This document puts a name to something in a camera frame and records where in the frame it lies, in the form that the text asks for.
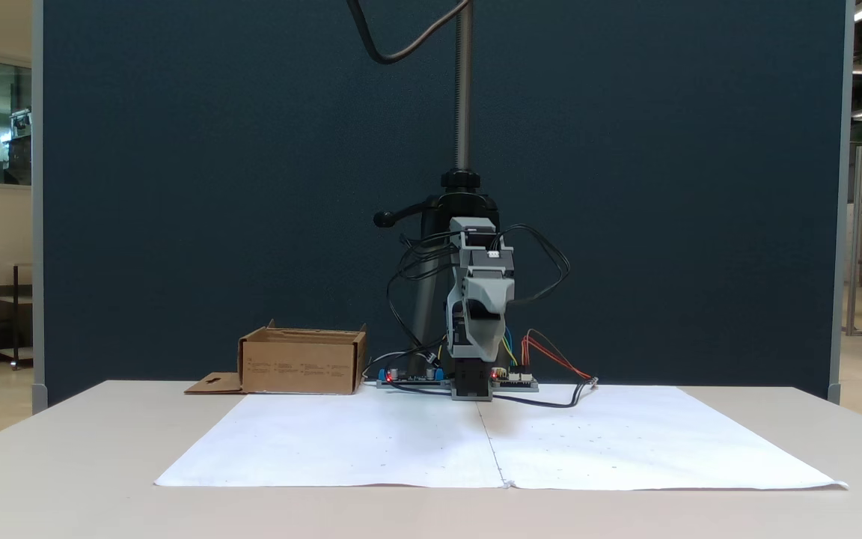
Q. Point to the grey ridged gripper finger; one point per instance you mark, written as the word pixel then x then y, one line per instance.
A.
pixel 494 288

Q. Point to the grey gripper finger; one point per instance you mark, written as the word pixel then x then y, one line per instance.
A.
pixel 487 340

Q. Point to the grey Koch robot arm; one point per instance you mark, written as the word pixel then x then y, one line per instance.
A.
pixel 472 224

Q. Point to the blue circuit board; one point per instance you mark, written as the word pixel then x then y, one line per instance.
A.
pixel 408 380

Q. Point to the white paper sheet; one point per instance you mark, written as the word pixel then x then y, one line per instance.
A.
pixel 341 442
pixel 648 442

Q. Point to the brown cardboard box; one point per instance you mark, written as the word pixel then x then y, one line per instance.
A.
pixel 300 367

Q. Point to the dark blue partition panel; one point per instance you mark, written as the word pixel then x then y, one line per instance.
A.
pixel 214 187

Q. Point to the black shelf cart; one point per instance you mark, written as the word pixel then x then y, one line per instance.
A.
pixel 12 314

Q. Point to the camera stand with metal pole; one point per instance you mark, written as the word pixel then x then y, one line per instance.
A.
pixel 463 90

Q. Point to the framed wall window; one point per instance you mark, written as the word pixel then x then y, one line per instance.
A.
pixel 8 120

